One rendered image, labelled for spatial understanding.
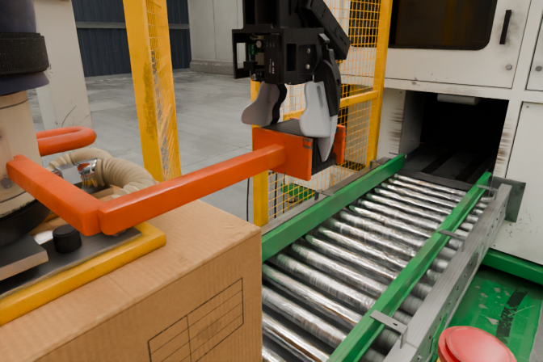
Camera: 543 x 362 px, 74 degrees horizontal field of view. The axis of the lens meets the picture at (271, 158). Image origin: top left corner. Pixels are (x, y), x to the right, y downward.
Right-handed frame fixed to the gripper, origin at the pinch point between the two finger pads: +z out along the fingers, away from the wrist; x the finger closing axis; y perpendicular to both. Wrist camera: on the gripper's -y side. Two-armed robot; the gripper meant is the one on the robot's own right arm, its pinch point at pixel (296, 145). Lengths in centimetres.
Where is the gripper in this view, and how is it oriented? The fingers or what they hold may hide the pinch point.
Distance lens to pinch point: 45.3
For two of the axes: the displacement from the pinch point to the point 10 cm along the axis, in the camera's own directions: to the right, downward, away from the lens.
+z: 0.1, 9.4, 3.3
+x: 7.7, 2.0, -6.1
